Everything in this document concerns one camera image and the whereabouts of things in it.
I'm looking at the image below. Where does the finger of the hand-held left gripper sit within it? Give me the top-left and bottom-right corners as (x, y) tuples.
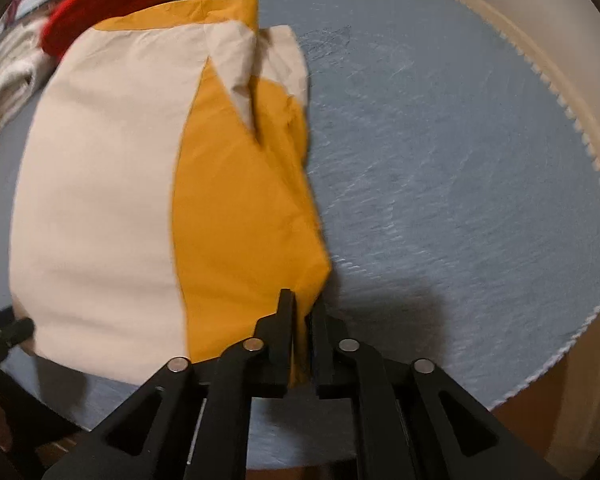
(0, 307), (35, 361)

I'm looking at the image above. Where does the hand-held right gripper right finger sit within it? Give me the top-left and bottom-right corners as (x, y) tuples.
(311, 302), (556, 480)

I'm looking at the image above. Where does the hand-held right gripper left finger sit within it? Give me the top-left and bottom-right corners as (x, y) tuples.
(42, 289), (297, 480)

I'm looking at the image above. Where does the cream and yellow jacket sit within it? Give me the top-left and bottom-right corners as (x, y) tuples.
(9, 0), (333, 388)

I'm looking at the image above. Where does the folded white blanket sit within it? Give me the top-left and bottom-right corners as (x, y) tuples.
(0, 19), (57, 122)

